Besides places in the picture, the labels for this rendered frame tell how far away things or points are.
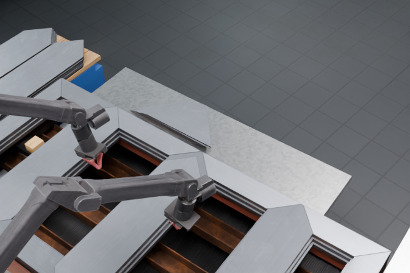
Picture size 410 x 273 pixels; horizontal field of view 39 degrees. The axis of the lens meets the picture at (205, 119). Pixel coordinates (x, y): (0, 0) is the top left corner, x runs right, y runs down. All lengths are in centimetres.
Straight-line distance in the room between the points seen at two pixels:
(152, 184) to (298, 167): 90
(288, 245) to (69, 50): 145
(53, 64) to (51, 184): 140
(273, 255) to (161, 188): 51
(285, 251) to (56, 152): 96
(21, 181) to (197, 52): 218
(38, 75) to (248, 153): 102
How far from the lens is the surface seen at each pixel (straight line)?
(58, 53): 287
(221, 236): 225
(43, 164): 233
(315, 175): 238
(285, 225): 207
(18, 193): 226
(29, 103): 183
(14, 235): 149
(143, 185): 162
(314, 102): 382
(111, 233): 207
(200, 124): 249
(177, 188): 170
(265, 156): 242
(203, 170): 222
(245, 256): 199
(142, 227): 207
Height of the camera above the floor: 253
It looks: 44 degrees down
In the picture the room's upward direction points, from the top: 1 degrees counter-clockwise
